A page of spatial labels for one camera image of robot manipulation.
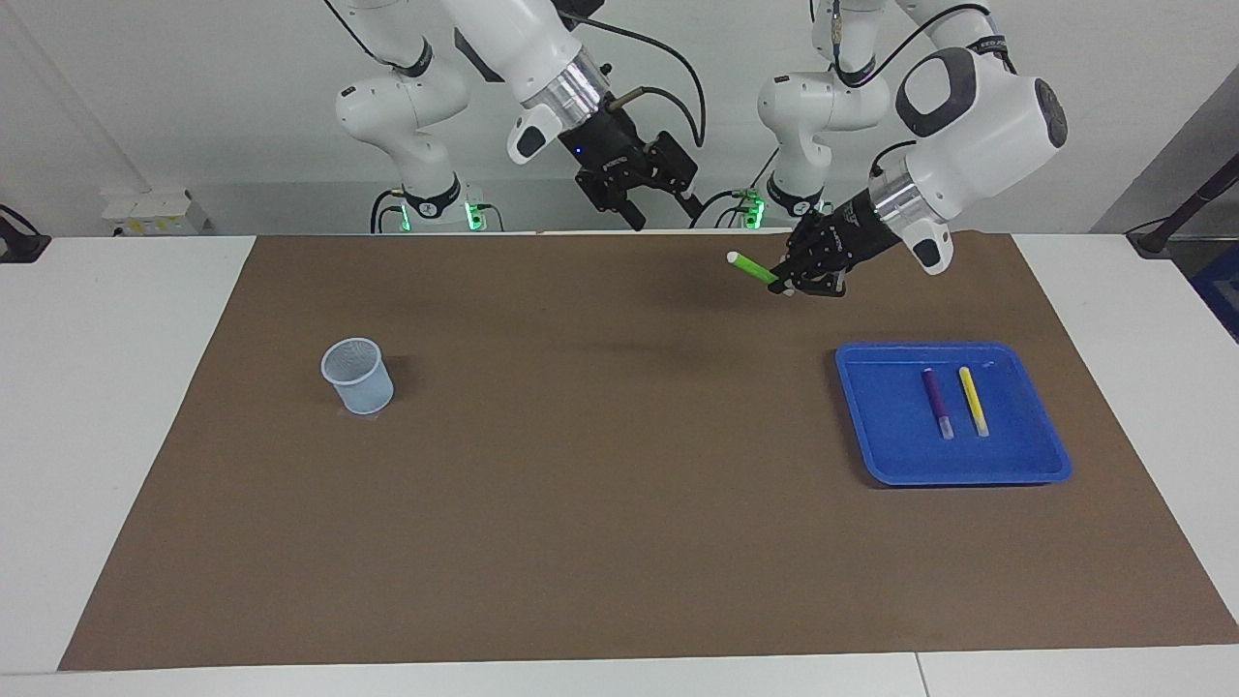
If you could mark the purple pen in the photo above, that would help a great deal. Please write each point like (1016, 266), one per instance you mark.
(935, 397)

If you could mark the blue crate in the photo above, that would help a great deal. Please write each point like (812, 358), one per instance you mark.
(1222, 290)

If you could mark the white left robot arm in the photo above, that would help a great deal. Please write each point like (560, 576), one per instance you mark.
(987, 116)

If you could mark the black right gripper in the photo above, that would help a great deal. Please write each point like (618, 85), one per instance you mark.
(610, 155)

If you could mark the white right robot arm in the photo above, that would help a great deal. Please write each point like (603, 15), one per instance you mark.
(513, 39)

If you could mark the blue plastic tray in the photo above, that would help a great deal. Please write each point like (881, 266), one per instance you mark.
(900, 426)

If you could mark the yellow pen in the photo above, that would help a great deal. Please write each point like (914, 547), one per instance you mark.
(972, 397)

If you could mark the brown table mat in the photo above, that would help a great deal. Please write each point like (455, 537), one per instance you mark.
(619, 484)

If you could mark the green pen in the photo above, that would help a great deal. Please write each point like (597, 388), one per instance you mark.
(750, 266)

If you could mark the black stand with pole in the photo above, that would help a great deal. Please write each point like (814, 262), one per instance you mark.
(1152, 240)

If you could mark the black table clamp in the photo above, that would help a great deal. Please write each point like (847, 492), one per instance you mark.
(19, 247)

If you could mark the light blue mesh pen cup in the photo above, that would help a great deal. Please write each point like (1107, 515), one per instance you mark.
(360, 387)

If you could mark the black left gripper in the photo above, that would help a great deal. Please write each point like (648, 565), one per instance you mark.
(842, 242)

